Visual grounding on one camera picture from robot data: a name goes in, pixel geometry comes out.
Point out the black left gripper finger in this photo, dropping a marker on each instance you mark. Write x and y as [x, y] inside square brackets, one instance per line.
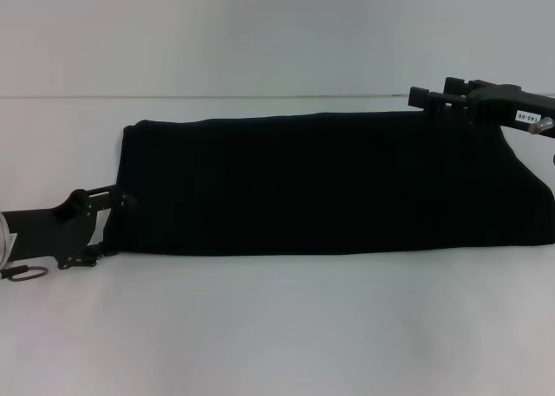
[112, 199]
[91, 257]

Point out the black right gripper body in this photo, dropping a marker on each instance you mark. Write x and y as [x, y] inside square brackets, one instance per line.
[511, 105]

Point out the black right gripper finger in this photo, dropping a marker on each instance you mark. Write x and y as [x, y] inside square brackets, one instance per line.
[438, 103]
[459, 85]

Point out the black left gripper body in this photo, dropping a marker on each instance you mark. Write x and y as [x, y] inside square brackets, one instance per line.
[43, 235]

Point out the black t-shirt with FREE print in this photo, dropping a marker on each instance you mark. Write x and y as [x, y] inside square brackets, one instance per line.
[325, 183]

